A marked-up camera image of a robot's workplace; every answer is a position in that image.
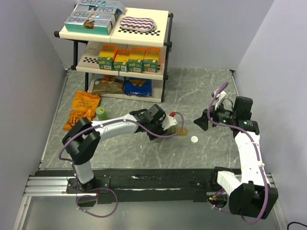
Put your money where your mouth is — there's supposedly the teal snack box middle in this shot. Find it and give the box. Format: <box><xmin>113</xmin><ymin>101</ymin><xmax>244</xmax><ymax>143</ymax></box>
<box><xmin>70</xmin><ymin>8</ymin><xmax>119</xmax><ymax>21</ymax></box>

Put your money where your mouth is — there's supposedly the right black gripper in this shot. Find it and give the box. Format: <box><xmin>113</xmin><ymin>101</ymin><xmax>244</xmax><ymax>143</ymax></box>
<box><xmin>193</xmin><ymin>98</ymin><xmax>237</xmax><ymax>131</ymax></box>

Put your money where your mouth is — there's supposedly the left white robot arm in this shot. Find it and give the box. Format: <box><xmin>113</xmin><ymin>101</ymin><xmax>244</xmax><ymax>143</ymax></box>
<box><xmin>62</xmin><ymin>104</ymin><xmax>177</xmax><ymax>193</ymax></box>

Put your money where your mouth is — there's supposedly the teal snack box front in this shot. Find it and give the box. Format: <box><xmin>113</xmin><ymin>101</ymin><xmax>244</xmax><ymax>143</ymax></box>
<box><xmin>64</xmin><ymin>17</ymin><xmax>112</xmax><ymax>35</ymax></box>

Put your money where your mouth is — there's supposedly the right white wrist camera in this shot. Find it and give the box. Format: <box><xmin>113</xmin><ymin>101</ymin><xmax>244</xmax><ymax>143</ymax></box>
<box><xmin>210</xmin><ymin>91</ymin><xmax>226</xmax><ymax>110</ymax></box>

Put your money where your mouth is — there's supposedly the brown chip bag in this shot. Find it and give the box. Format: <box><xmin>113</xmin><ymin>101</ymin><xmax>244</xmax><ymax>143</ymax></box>
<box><xmin>88</xmin><ymin>75</ymin><xmax>125</xmax><ymax>95</ymax></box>

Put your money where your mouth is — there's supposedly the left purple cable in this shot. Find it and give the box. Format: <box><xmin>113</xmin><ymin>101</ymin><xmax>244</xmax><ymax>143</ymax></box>
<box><xmin>59</xmin><ymin>111</ymin><xmax>185</xmax><ymax>218</ymax></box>

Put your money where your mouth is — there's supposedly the beige three-tier shelf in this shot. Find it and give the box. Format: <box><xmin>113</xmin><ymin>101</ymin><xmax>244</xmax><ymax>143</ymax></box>
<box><xmin>54</xmin><ymin>8</ymin><xmax>173</xmax><ymax>103</ymax></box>

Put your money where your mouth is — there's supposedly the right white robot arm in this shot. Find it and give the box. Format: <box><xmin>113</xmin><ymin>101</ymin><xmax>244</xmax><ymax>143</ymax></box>
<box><xmin>194</xmin><ymin>93</ymin><xmax>278</xmax><ymax>220</ymax></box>

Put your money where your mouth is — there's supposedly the wavy patterned pouch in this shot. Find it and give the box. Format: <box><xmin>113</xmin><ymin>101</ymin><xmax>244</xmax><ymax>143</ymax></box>
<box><xmin>119</xmin><ymin>16</ymin><xmax>156</xmax><ymax>33</ymax></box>

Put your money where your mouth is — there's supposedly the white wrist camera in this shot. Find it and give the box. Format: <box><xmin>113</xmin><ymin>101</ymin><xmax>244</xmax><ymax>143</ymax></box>
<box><xmin>210</xmin><ymin>91</ymin><xmax>226</xmax><ymax>110</ymax></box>
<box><xmin>162</xmin><ymin>112</ymin><xmax>178</xmax><ymax>130</ymax></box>

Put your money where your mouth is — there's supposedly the orange honey dijon chip bag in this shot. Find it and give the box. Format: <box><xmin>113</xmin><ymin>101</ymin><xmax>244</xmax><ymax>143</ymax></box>
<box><xmin>63</xmin><ymin>91</ymin><xmax>101</xmax><ymax>131</ymax></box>

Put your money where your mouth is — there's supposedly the blue chip bag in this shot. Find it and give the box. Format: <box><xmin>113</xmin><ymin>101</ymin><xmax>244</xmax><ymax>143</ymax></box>
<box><xmin>124</xmin><ymin>77</ymin><xmax>152</xmax><ymax>96</ymax></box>

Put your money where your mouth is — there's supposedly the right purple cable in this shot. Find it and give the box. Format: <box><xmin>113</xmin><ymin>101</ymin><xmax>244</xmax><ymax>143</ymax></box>
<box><xmin>206</xmin><ymin>81</ymin><xmax>271</xmax><ymax>225</ymax></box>

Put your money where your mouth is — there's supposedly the green weekly pill organizer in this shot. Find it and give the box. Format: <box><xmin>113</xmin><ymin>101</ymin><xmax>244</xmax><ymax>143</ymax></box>
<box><xmin>167</xmin><ymin>127</ymin><xmax>188</xmax><ymax>136</ymax></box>

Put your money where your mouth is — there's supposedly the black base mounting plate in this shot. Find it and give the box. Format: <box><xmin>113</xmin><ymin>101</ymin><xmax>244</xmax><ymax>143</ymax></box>
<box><xmin>64</xmin><ymin>167</ymin><xmax>240</xmax><ymax>205</ymax></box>

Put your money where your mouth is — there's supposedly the green cylindrical container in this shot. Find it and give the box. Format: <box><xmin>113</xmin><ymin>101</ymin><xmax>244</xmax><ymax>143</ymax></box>
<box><xmin>95</xmin><ymin>106</ymin><xmax>108</xmax><ymax>121</ymax></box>

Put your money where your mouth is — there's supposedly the black power cable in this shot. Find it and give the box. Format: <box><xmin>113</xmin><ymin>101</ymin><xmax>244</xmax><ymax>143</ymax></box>
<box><xmin>286</xmin><ymin>221</ymin><xmax>307</xmax><ymax>230</ymax></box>

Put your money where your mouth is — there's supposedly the purple cable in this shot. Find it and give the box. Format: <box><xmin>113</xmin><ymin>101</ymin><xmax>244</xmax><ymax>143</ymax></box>
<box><xmin>206</xmin><ymin>81</ymin><xmax>271</xmax><ymax>225</ymax></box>
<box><xmin>59</xmin><ymin>111</ymin><xmax>185</xmax><ymax>218</ymax></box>

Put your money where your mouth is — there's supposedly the green orange carton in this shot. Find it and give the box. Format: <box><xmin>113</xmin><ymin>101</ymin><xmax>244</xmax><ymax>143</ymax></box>
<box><xmin>97</xmin><ymin>45</ymin><xmax>118</xmax><ymax>70</ymax></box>
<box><xmin>143</xmin><ymin>47</ymin><xmax>161</xmax><ymax>73</ymax></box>
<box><xmin>113</xmin><ymin>49</ymin><xmax>130</xmax><ymax>72</ymax></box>
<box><xmin>128</xmin><ymin>47</ymin><xmax>146</xmax><ymax>73</ymax></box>

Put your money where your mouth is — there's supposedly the white bottle cap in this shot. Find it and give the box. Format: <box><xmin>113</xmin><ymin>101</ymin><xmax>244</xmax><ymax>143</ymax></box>
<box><xmin>190</xmin><ymin>136</ymin><xmax>199</xmax><ymax>143</ymax></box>

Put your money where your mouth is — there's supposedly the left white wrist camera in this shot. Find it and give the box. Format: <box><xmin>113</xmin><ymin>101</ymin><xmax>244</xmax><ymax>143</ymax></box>
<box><xmin>162</xmin><ymin>112</ymin><xmax>178</xmax><ymax>130</ymax></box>

